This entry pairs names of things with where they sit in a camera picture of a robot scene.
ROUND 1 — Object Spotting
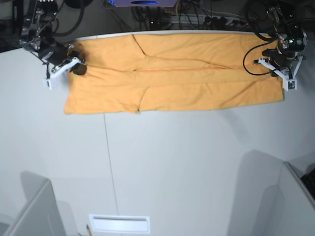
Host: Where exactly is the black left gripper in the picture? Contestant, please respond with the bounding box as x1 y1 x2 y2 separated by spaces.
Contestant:
262 48 298 71

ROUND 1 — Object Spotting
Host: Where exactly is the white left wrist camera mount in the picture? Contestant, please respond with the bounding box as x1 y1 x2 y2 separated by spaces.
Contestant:
253 54 306 91

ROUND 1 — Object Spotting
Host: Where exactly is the grey left partition panel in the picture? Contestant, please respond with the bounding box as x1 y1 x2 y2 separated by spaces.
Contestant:
0 178 66 236

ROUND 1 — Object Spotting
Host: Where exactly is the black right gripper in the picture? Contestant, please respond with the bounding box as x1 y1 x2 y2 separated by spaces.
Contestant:
38 44 87 75

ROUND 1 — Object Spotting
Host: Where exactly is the yellow-orange T-shirt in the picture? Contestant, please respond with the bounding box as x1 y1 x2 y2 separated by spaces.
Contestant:
64 33 284 115

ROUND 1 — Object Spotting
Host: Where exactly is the black keyboard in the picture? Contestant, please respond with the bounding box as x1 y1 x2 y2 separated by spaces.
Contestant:
301 169 315 198

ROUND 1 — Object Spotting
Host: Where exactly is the grey partition panel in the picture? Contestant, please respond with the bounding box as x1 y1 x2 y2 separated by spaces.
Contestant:
279 162 315 217
0 178 66 236

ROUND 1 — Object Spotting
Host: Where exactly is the pencil on table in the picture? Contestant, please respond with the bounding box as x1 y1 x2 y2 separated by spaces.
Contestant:
86 225 92 236

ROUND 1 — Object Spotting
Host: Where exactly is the purple box with blue oval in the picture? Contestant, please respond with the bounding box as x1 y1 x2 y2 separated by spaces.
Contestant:
112 0 177 7

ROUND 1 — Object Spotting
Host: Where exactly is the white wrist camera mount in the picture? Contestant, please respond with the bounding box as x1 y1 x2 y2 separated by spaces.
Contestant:
43 58 85 90
253 54 306 91

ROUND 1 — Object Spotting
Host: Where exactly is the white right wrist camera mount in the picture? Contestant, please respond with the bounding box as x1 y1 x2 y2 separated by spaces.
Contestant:
43 58 85 90

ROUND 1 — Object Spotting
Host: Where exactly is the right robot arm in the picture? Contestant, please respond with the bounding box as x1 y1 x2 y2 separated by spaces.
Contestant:
19 0 87 79

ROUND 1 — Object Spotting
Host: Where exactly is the white power strip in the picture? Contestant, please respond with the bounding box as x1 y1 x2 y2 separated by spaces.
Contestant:
168 13 247 28

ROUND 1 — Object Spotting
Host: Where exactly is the white slotted tray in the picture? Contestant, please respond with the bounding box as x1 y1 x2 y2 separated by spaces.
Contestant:
89 214 151 235

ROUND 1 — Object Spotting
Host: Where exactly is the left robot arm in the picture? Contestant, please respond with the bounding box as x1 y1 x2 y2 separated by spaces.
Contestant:
263 0 308 68

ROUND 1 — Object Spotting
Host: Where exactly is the grey right partition panel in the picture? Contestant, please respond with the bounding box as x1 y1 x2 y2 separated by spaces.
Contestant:
279 162 315 217

